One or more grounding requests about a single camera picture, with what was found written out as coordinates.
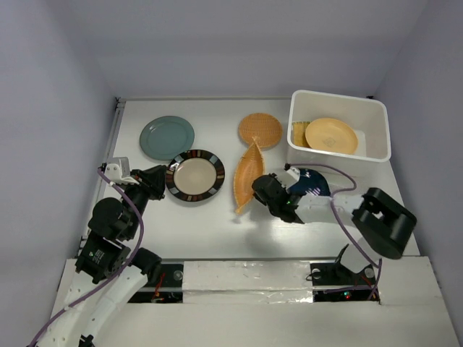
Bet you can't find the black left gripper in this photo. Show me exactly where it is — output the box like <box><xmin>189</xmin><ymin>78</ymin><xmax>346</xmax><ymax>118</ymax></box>
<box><xmin>123</xmin><ymin>163</ymin><xmax>168</xmax><ymax>238</ymax></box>

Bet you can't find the leaf shaped orange woven tray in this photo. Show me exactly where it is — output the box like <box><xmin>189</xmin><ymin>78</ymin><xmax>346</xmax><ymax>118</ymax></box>
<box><xmin>233</xmin><ymin>137</ymin><xmax>265</xmax><ymax>214</ymax></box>

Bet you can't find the dark blue shell shaped plate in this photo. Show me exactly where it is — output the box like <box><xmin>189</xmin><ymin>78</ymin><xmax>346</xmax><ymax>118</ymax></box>
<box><xmin>289</xmin><ymin>168</ymin><xmax>331</xmax><ymax>197</ymax></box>

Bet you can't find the yellow green woven bamboo tray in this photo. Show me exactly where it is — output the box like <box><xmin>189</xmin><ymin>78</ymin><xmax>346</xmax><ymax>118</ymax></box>
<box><xmin>292</xmin><ymin>121</ymin><xmax>310</xmax><ymax>148</ymax></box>

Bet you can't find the plain orange round plate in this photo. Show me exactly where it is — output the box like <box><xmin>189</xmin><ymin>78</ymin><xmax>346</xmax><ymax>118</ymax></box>
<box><xmin>305</xmin><ymin>118</ymin><xmax>359</xmax><ymax>155</ymax></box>

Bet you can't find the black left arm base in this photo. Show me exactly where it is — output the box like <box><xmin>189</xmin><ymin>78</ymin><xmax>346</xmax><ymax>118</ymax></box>
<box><xmin>129</xmin><ymin>262</ymin><xmax>184</xmax><ymax>304</ymax></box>

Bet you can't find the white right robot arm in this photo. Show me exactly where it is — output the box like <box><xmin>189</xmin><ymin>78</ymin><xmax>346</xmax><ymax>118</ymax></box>
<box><xmin>142</xmin><ymin>168</ymin><xmax>417</xmax><ymax>283</ymax></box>

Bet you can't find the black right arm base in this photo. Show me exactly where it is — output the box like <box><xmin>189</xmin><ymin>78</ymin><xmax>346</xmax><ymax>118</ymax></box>
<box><xmin>305</xmin><ymin>245</ymin><xmax>380</xmax><ymax>302</ymax></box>

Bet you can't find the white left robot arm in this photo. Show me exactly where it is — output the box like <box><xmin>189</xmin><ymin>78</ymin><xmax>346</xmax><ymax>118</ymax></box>
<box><xmin>30</xmin><ymin>158</ymin><xmax>166</xmax><ymax>346</ymax></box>

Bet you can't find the white plastic bin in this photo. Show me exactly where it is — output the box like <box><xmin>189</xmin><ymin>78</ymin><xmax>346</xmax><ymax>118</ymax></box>
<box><xmin>286</xmin><ymin>90</ymin><xmax>391</xmax><ymax>176</ymax></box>

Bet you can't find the black rimmed beige plate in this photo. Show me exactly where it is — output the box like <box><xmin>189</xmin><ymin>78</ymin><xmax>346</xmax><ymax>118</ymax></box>
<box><xmin>166</xmin><ymin>150</ymin><xmax>225</xmax><ymax>202</ymax></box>

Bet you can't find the teal round ceramic plate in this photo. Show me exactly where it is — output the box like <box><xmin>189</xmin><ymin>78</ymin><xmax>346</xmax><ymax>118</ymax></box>
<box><xmin>139</xmin><ymin>116</ymin><xmax>195</xmax><ymax>160</ymax></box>

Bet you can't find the round orange woven basket plate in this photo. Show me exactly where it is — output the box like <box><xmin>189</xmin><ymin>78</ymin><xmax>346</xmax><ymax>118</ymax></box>
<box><xmin>238</xmin><ymin>113</ymin><xmax>283</xmax><ymax>148</ymax></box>

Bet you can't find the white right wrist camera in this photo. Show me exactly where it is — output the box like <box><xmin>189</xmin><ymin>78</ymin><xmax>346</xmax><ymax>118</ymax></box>
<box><xmin>283</xmin><ymin>165</ymin><xmax>300</xmax><ymax>189</ymax></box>

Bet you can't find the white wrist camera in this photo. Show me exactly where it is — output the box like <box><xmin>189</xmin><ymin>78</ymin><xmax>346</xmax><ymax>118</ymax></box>
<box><xmin>283</xmin><ymin>165</ymin><xmax>300</xmax><ymax>189</ymax></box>
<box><xmin>101</xmin><ymin>157</ymin><xmax>137</xmax><ymax>185</ymax></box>

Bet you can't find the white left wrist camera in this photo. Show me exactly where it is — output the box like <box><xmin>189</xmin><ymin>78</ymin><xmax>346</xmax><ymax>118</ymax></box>
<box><xmin>101</xmin><ymin>157</ymin><xmax>137</xmax><ymax>185</ymax></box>

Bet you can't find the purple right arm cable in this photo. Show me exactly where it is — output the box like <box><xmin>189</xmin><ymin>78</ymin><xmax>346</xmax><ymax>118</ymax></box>
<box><xmin>285</xmin><ymin>163</ymin><xmax>383</xmax><ymax>301</ymax></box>

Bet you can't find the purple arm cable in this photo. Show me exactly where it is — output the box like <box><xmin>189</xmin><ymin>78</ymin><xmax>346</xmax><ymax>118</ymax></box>
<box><xmin>285</xmin><ymin>163</ymin><xmax>383</xmax><ymax>301</ymax></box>
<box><xmin>27</xmin><ymin>166</ymin><xmax>145</xmax><ymax>347</ymax></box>

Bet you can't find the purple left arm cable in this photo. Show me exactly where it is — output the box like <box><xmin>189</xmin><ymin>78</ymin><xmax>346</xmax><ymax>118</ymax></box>
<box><xmin>27</xmin><ymin>166</ymin><xmax>145</xmax><ymax>347</ymax></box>

